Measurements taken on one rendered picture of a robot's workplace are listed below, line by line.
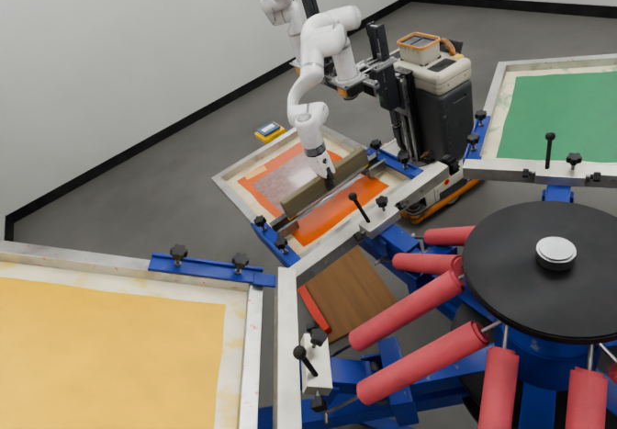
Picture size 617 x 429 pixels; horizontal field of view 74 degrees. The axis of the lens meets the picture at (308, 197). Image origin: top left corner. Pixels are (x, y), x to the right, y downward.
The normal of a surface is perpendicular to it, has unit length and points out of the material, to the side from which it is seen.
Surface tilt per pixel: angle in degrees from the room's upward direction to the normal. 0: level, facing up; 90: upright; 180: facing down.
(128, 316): 32
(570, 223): 0
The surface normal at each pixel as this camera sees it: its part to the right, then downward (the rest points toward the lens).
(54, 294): 0.26, -0.76
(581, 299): -0.29, -0.73
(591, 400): -0.33, -0.27
